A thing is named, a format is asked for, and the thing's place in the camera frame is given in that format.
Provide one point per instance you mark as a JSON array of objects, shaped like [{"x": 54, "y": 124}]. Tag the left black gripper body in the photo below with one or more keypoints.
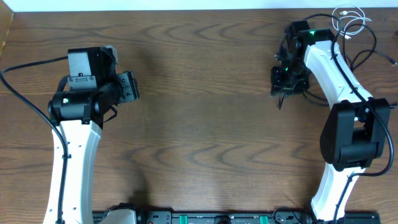
[{"x": 129, "y": 86}]

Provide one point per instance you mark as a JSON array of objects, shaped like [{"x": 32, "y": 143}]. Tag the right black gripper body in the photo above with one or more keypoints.
[{"x": 290, "y": 79}]

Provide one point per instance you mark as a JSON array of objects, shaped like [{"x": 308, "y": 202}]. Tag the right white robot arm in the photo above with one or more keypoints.
[{"x": 355, "y": 132}]

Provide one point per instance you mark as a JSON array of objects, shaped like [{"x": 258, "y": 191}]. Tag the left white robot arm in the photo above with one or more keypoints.
[{"x": 77, "y": 109}]

